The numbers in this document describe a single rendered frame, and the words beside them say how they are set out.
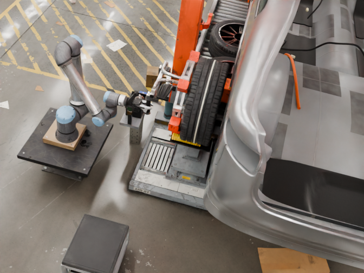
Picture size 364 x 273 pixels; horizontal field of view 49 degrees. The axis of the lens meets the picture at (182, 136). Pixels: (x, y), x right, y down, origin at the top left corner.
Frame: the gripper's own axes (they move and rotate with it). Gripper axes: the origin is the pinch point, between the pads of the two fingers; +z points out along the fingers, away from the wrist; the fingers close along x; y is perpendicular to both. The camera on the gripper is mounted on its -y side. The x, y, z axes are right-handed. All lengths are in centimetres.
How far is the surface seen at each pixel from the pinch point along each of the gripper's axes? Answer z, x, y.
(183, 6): 4, -60, -53
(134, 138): -19, -30, 76
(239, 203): 74, 89, -32
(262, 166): 77, 87, -65
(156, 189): 17, 20, 75
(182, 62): 11, -60, -2
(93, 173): -43, 16, 83
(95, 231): -12, 86, 49
